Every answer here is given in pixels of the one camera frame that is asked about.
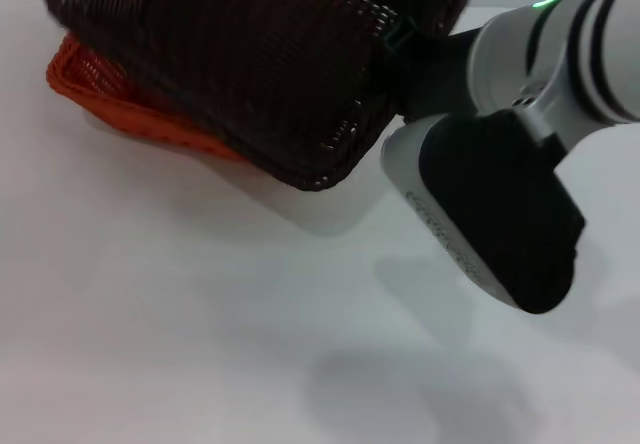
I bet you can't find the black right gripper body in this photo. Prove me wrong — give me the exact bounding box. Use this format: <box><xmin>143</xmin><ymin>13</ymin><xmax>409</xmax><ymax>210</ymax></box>
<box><xmin>396</xmin><ymin>27</ymin><xmax>482</xmax><ymax>119</ymax></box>

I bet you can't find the dark brown woven basket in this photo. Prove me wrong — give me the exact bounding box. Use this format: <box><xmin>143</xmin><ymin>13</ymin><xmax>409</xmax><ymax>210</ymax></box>
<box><xmin>41</xmin><ymin>0</ymin><xmax>474</xmax><ymax>194</ymax></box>

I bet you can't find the orange woven plastic basket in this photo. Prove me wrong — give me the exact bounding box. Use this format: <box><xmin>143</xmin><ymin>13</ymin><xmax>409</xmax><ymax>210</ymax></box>
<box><xmin>45</xmin><ymin>32</ymin><xmax>252</xmax><ymax>169</ymax></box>

